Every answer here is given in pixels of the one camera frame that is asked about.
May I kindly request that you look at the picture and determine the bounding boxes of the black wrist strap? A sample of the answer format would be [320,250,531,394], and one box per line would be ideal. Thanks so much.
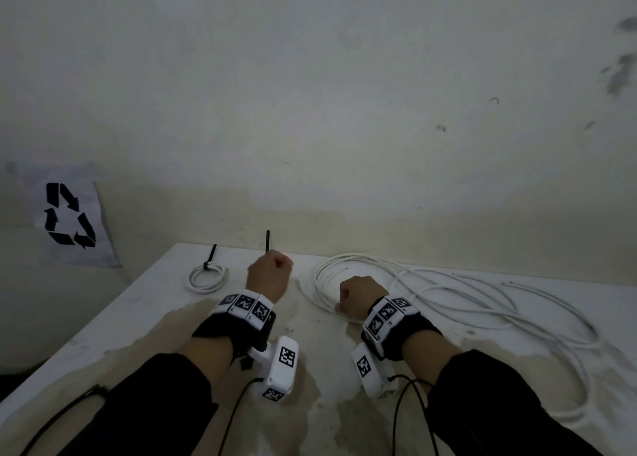
[382,311,444,362]
[191,313,275,363]

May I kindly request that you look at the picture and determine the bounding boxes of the person's right hand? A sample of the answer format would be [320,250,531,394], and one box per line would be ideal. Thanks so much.
[338,275,390,322]

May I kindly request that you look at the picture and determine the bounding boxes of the black camera cable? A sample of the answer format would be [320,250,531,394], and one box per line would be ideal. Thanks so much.
[389,374,440,456]
[216,378,265,456]

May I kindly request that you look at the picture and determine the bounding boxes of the small coiled white cable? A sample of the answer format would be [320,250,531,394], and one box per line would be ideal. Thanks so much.
[187,264,229,293]

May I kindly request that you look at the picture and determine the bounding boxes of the paper sign with arrows symbol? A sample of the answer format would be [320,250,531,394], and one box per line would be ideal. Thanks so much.
[29,178,121,268]

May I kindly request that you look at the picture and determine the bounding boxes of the white marker wristband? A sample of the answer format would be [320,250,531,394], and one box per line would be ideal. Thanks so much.
[208,289,277,330]
[362,295,420,360]

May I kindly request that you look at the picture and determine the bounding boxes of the long white cable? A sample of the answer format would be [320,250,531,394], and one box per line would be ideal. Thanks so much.
[313,253,604,423]

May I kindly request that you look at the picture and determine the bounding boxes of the person's left hand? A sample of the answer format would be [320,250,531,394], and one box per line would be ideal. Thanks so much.
[246,252,294,304]

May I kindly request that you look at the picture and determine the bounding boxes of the black cable on sleeve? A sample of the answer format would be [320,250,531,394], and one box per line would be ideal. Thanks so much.
[19,384,109,456]

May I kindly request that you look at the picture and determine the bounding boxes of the person's right forearm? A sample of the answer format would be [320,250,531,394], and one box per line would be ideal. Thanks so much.
[399,327,605,456]

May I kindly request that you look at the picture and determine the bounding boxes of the person's left forearm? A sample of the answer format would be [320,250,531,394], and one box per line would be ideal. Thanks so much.
[57,332,236,456]

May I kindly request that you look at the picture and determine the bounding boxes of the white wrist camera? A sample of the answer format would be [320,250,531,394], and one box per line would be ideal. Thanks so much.
[246,335,300,402]
[351,343,397,400]

